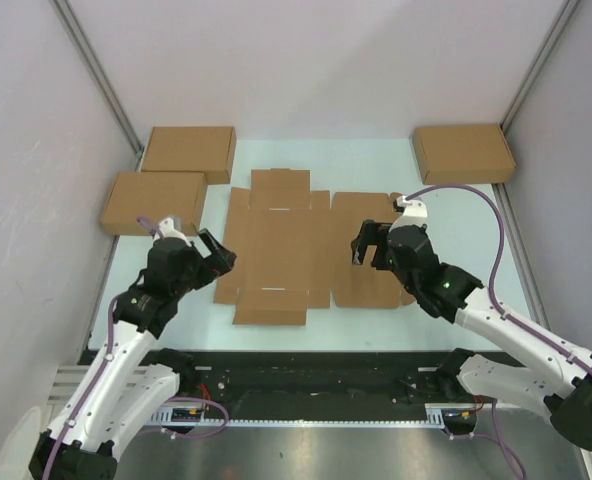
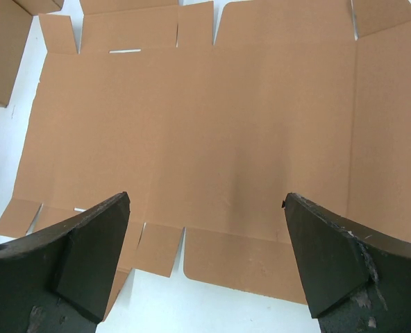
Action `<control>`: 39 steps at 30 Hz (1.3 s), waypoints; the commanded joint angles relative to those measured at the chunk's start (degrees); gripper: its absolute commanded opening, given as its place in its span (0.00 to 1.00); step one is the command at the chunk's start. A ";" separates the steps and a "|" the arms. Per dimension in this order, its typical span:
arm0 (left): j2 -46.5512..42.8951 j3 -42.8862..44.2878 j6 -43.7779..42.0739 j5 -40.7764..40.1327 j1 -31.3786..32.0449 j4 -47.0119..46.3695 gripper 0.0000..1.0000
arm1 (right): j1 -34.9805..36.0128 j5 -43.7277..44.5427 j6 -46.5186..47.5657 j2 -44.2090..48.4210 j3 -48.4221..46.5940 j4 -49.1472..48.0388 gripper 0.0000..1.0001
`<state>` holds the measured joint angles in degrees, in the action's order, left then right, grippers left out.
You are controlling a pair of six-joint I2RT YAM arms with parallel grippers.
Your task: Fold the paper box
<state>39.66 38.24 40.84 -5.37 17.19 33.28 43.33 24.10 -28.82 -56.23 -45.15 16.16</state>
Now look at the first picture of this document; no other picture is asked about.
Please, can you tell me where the cardboard box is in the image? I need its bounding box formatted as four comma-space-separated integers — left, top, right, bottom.
141, 126, 237, 185
214, 169, 415, 326
412, 124, 516, 185
100, 172, 208, 236

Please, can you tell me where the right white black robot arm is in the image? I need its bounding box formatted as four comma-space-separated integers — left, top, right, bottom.
351, 220, 592, 451

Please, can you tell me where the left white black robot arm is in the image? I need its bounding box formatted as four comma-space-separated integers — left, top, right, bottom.
29, 218, 236, 479

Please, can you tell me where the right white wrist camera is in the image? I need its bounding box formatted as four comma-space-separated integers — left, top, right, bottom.
390, 195, 428, 229

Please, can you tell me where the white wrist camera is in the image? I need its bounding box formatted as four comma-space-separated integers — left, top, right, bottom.
390, 195, 428, 229
148, 216, 187, 241

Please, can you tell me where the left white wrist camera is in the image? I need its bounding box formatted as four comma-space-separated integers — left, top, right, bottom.
148, 216, 187, 241

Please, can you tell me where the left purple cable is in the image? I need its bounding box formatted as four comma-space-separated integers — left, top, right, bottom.
40, 215, 230, 480

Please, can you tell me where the purple cable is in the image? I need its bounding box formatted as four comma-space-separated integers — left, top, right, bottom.
40, 215, 230, 480
405, 183, 592, 476

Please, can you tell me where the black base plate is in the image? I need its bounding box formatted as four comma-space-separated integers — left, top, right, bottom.
78, 349, 507, 419

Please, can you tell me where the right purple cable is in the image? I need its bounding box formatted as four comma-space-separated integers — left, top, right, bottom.
405, 183, 592, 476

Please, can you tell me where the white slotted cable duct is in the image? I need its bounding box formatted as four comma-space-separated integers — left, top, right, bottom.
148, 403, 450, 429

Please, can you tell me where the left aluminium corner post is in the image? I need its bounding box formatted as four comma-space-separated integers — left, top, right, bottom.
49, 0, 144, 157

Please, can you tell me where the aluminium corner post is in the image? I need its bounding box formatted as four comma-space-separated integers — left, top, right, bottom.
500, 0, 582, 135
49, 0, 144, 157

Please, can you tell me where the right aluminium corner post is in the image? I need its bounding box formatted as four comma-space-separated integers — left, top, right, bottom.
500, 0, 582, 135

